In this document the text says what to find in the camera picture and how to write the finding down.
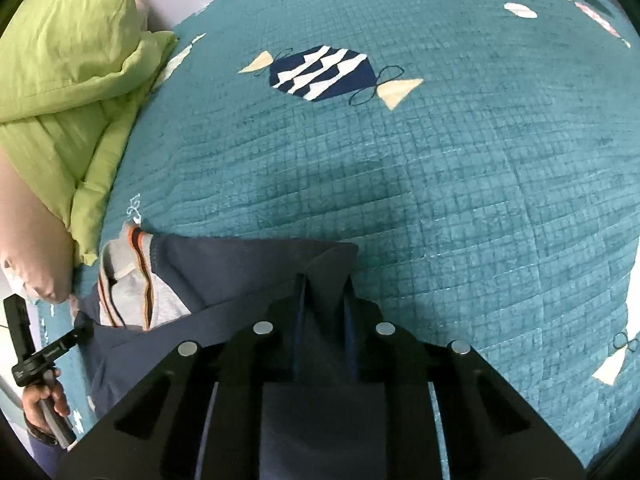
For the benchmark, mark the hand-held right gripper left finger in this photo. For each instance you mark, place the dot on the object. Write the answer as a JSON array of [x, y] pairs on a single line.
[[299, 331]]

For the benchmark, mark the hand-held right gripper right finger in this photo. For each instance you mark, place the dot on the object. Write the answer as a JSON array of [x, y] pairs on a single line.
[[350, 331]]

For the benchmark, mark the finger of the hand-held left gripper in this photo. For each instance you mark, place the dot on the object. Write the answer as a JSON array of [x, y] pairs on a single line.
[[72, 337]]

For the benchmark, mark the navy jacket with grey lining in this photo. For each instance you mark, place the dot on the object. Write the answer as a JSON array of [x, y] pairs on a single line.
[[225, 270]]

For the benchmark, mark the person's left forearm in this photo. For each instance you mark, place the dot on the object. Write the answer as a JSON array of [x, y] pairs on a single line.
[[47, 455]]

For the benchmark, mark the person's left hand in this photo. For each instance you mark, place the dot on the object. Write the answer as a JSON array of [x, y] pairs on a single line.
[[37, 402]]

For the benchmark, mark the pink pillow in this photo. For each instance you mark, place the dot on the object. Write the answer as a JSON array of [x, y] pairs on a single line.
[[30, 230]]

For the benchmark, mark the teal quilted printed blanket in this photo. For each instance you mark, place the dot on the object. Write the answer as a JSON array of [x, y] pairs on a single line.
[[400, 185]]

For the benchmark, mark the green pillow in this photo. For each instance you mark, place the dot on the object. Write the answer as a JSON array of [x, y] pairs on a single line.
[[60, 60]]

